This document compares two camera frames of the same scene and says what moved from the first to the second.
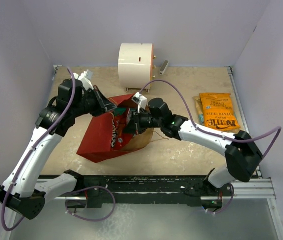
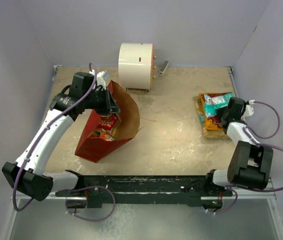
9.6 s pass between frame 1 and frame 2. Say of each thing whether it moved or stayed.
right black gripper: moved
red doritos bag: moved
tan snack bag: stayed
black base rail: stayed
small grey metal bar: stayed
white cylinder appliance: stayed
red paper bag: moved
